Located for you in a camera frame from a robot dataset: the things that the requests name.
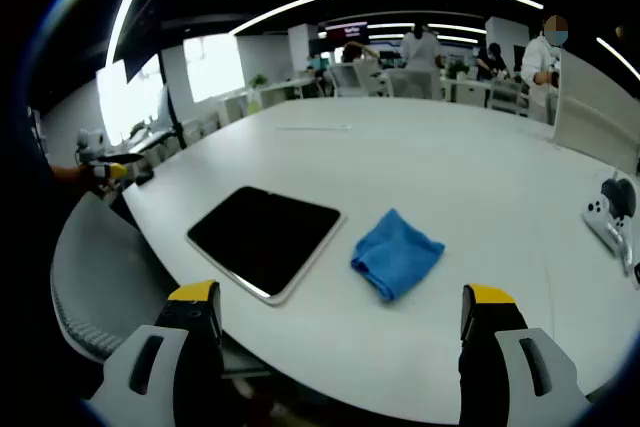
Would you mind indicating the white desk partition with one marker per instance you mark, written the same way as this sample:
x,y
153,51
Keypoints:
x,y
595,107

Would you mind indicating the black pole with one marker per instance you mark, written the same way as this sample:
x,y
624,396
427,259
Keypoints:
x,y
172,107

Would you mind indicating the green potted plant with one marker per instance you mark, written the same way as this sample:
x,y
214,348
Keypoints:
x,y
457,69
258,80

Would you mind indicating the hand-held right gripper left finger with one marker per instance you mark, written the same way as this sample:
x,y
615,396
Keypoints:
x,y
165,347

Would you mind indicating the white mesh chair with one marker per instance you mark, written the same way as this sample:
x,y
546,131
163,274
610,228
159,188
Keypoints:
x,y
367,78
412,83
505,94

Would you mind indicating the white background desk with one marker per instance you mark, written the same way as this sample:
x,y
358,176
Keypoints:
x,y
270,94

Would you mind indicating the blue cleaning cloth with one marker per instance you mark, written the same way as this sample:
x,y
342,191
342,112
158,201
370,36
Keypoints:
x,y
395,254

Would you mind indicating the bright window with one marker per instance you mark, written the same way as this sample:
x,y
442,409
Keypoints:
x,y
127,99
212,67

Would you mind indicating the grey office chair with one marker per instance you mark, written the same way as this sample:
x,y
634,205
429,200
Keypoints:
x,y
100,272

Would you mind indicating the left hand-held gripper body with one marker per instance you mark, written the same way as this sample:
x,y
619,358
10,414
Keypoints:
x,y
90,143

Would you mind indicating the pink lit sign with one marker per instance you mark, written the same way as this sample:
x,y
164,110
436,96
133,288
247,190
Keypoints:
x,y
347,31

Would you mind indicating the white game controller device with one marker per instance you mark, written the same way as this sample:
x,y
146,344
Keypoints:
x,y
612,217

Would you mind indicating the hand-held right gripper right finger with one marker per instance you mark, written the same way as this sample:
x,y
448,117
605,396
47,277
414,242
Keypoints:
x,y
505,352

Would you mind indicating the thin strip on table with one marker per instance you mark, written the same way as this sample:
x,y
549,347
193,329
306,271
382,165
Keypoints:
x,y
312,127

